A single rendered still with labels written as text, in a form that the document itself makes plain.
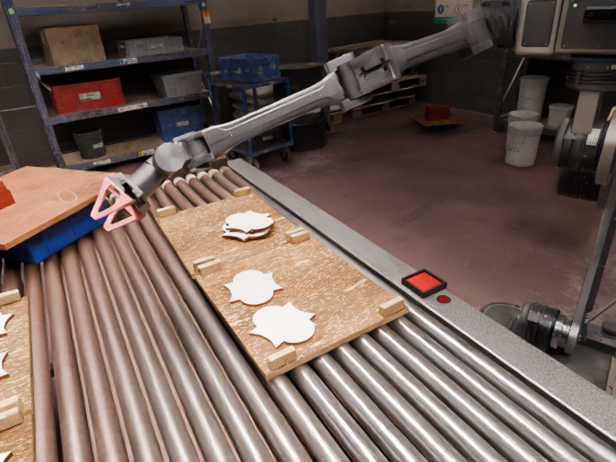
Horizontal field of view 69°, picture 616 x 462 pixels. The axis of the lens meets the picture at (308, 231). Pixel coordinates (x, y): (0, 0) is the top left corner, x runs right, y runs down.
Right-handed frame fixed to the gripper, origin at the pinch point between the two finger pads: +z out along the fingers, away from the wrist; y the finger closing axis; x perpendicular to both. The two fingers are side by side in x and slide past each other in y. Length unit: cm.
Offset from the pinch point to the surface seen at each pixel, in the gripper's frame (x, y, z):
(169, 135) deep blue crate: 164, 403, -123
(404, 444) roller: -66, -22, -5
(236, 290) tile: -29.2, 13.2, -8.5
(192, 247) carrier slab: -10.8, 34.4, -10.8
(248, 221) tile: -17.3, 35.1, -27.7
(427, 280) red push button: -62, 6, -39
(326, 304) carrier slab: -47, 5, -18
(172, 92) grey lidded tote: 186, 375, -156
